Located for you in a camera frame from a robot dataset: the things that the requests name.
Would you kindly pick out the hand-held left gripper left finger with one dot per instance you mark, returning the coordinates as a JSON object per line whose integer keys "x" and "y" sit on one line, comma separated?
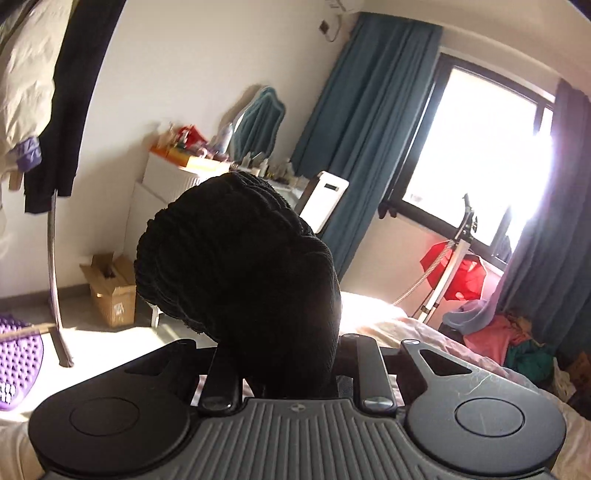
{"x": 224, "y": 381}

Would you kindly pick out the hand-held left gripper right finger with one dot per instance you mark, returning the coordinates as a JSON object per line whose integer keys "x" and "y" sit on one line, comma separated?
{"x": 369, "y": 369}

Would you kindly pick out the dark garment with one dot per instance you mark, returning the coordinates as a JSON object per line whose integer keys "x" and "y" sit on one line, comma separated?
{"x": 240, "y": 277}

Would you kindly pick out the grey-blue garment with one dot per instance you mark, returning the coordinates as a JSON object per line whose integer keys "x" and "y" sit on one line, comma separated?
{"x": 466, "y": 316}

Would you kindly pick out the white garment steamer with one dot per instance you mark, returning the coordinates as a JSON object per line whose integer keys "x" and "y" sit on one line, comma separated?
{"x": 450, "y": 272}

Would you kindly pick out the coral pink garment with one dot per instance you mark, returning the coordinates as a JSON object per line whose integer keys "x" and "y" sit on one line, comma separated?
{"x": 496, "y": 339}

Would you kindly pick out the red garment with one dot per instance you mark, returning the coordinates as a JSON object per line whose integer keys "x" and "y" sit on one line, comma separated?
{"x": 468, "y": 277}

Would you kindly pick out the cardboard box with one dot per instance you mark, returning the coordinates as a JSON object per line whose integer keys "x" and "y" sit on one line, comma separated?
{"x": 113, "y": 290}

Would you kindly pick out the green garment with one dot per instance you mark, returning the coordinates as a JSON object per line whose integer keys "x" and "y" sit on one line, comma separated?
{"x": 531, "y": 362}

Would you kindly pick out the white air purifier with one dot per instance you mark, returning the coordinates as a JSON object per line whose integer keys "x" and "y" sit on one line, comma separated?
{"x": 325, "y": 198}

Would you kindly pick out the coat rack pole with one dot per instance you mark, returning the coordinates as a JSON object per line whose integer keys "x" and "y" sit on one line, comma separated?
{"x": 54, "y": 277}

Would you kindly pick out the purple studded mat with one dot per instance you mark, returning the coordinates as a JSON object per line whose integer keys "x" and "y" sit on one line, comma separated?
{"x": 18, "y": 369}

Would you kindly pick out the white vanity desk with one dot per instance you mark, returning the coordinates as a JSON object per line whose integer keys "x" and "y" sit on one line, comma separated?
{"x": 161, "y": 184}

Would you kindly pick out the teal curtain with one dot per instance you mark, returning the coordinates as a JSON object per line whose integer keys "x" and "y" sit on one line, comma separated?
{"x": 364, "y": 120}
{"x": 554, "y": 230}

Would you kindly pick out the group of cosmetic bottles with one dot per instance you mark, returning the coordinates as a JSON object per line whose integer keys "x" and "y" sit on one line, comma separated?
{"x": 217, "y": 147}

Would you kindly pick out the window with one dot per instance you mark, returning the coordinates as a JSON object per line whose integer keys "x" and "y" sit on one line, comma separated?
{"x": 480, "y": 152}

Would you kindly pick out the teal towel on mirror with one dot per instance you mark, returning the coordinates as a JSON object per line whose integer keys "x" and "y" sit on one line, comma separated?
{"x": 261, "y": 124}

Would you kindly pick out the black hanging garment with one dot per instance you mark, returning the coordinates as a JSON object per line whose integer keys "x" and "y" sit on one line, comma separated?
{"x": 74, "y": 106}

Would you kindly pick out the beige hanging coat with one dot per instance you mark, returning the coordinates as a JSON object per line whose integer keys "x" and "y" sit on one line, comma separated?
{"x": 27, "y": 74}

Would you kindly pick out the white air conditioner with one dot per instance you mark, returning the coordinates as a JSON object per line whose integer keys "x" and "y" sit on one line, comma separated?
{"x": 344, "y": 4}

